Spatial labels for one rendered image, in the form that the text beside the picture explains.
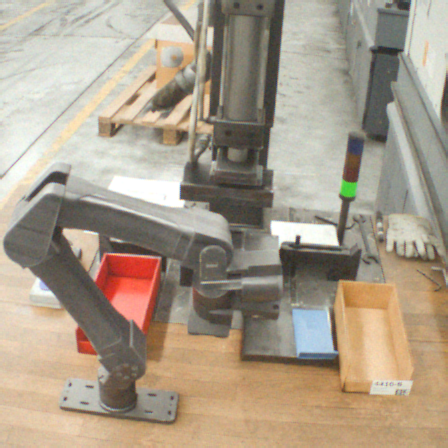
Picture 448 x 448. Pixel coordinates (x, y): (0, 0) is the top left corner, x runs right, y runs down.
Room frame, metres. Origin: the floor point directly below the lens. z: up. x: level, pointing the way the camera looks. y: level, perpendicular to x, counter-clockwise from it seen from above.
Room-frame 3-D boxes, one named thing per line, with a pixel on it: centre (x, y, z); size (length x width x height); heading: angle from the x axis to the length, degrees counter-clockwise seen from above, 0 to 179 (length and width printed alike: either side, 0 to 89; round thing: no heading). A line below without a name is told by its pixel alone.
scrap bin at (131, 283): (0.96, 0.19, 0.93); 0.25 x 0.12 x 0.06; 178
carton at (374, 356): (0.91, -0.30, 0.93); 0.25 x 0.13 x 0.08; 178
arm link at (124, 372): (0.73, 0.15, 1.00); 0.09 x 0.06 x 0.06; 7
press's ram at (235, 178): (1.19, -0.01, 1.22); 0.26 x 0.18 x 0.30; 178
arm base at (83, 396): (0.72, 0.16, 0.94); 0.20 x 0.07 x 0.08; 88
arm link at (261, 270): (0.75, -0.03, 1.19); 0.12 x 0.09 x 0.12; 97
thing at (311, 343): (0.91, -0.18, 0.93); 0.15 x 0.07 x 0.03; 2
